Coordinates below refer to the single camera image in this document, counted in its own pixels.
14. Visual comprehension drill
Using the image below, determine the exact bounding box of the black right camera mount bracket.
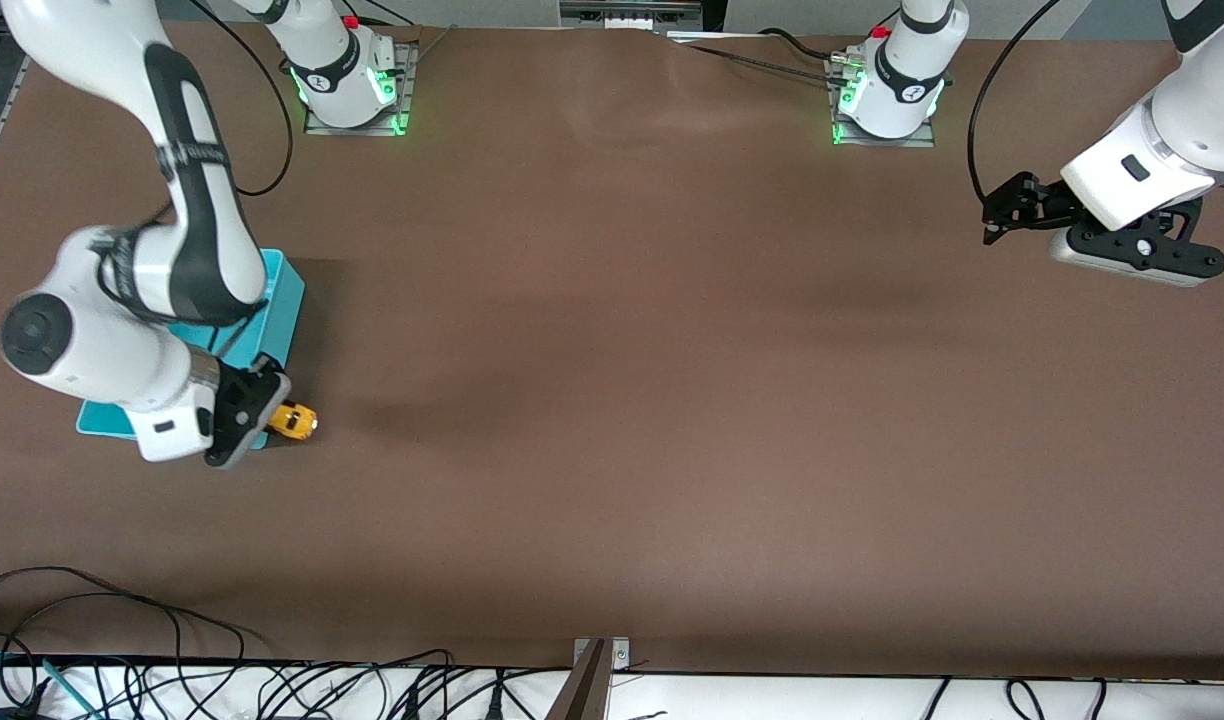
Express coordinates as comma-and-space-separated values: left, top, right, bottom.
210, 355, 291, 456

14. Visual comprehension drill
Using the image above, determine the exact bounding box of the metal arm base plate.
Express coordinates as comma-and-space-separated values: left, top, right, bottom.
825, 58, 938, 149
304, 40, 419, 138

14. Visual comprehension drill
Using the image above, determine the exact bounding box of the thin black table cable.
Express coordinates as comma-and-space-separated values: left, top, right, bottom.
0, 593, 248, 720
0, 566, 273, 661

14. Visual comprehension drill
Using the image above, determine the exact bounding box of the grey power strip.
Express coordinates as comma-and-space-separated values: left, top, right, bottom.
559, 0, 705, 31

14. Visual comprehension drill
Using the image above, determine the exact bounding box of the thick black base cable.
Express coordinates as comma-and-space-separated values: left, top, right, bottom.
757, 27, 853, 63

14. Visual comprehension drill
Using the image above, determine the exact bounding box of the yellow beetle toy car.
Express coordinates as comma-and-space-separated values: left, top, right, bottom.
267, 402, 320, 442

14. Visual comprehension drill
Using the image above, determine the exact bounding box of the black left camera mount bracket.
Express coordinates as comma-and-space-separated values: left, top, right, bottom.
1067, 198, 1224, 281

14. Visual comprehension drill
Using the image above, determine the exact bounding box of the teal plastic bin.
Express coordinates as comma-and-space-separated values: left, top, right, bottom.
76, 250, 307, 449

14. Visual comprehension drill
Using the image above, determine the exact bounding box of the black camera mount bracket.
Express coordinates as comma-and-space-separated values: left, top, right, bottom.
1067, 198, 1224, 281
210, 355, 291, 456

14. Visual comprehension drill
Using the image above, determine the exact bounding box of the silver mounting plate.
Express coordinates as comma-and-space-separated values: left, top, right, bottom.
574, 637, 631, 673

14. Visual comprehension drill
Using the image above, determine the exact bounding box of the dark grey tapered post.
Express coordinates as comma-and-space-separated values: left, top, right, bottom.
544, 640, 610, 720

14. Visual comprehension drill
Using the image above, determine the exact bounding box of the black looping right arm cable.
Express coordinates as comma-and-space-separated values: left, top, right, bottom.
187, 0, 295, 198

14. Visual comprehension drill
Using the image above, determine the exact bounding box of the thin black base cable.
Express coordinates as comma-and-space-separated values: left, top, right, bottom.
687, 45, 843, 83

